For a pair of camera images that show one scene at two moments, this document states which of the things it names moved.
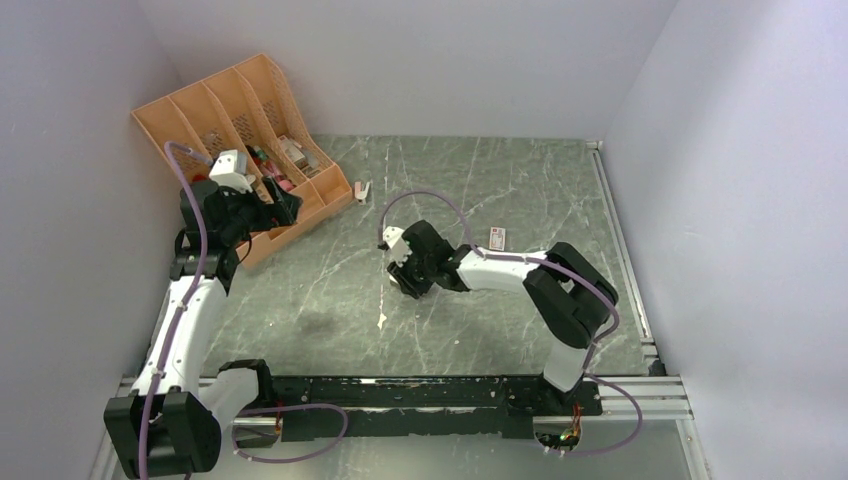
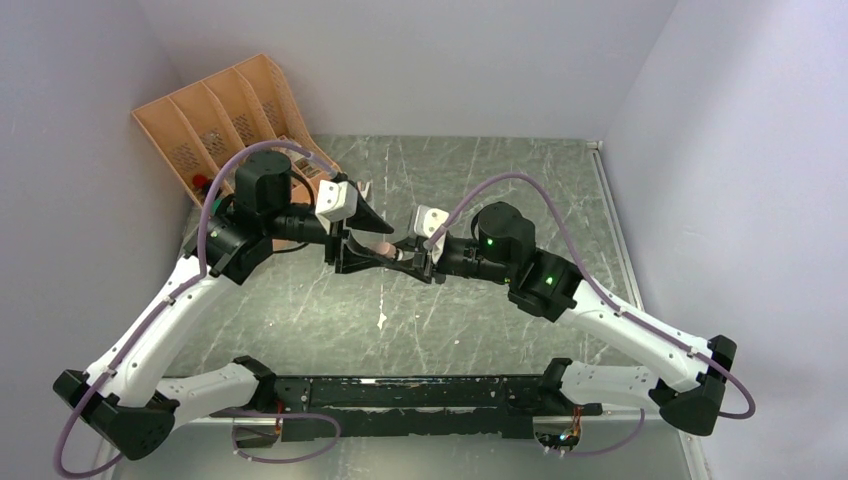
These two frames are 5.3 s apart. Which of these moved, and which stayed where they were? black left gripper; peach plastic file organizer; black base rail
Moved: black left gripper
Stayed: black base rail; peach plastic file organizer
